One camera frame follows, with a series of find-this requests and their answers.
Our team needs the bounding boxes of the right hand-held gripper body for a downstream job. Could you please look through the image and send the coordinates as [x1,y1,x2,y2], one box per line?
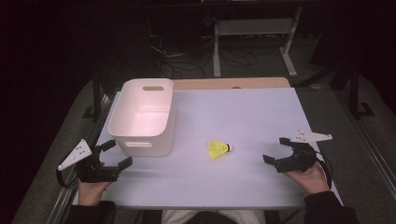
[275,130,333,174]

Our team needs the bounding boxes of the right hand-held gripper cable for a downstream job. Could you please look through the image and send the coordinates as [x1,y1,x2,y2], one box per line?
[315,150,334,189]

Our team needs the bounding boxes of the hand-held gripper cable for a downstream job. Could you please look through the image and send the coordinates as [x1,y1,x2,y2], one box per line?
[315,150,334,189]
[55,167,78,189]

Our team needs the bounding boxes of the person's legs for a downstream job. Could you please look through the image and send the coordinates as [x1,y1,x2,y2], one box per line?
[161,209,266,224]

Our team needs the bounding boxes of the left hand-held gripper cable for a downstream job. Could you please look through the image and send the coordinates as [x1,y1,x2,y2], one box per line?
[55,167,78,189]

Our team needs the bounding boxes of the black floor cables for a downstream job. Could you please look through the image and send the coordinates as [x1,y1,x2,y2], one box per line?
[148,33,260,79]

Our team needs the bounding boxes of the white table mat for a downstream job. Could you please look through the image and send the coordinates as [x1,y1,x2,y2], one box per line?
[72,87,344,209]

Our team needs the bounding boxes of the white metal desk frame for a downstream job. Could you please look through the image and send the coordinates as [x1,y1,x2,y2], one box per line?
[212,6,304,78]

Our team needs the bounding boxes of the yellow shuttlecock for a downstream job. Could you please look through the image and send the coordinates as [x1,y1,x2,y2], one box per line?
[207,140,233,161]

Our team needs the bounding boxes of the person's left hand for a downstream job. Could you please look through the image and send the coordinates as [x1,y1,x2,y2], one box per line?
[77,178,112,207]

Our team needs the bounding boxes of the person's right hand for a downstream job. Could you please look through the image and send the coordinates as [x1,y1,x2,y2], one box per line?
[284,161,331,196]

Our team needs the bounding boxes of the white plastic storage bin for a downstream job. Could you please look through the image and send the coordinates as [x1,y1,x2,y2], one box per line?
[107,77,177,158]

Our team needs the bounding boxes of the black metal stand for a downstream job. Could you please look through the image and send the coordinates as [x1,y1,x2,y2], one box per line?
[294,58,376,119]
[81,70,110,121]

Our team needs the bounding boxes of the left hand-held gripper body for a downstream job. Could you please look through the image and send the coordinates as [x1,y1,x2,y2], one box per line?
[57,138,121,184]

